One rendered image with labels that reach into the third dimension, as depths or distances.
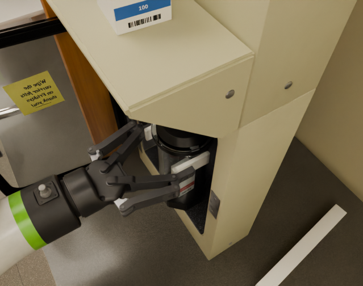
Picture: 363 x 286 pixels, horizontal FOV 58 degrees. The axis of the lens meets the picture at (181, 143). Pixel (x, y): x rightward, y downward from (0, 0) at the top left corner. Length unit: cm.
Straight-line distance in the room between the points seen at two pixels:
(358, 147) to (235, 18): 65
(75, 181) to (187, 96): 31
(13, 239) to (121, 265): 32
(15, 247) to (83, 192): 11
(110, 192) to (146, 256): 28
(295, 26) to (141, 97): 14
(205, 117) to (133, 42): 9
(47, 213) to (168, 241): 35
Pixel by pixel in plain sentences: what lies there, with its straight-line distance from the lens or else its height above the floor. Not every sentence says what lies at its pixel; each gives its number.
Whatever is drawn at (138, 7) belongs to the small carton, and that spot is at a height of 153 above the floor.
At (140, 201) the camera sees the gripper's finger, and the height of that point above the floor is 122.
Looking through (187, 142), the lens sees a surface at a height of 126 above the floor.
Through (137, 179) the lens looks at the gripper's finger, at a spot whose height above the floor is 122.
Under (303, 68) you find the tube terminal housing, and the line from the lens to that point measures 35.
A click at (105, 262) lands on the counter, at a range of 79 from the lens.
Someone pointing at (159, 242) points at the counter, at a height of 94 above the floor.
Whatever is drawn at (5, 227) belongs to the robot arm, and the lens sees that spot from 52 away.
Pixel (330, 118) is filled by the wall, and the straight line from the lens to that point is 90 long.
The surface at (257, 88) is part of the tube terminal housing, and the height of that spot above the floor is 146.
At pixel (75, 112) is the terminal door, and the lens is 68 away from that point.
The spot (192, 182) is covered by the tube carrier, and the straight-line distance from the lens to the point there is 62.
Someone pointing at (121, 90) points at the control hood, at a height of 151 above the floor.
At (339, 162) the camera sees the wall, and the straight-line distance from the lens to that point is 95.
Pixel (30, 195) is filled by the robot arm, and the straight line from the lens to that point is 52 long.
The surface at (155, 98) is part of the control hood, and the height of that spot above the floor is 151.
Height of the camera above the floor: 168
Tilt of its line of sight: 55 degrees down
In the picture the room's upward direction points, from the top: straight up
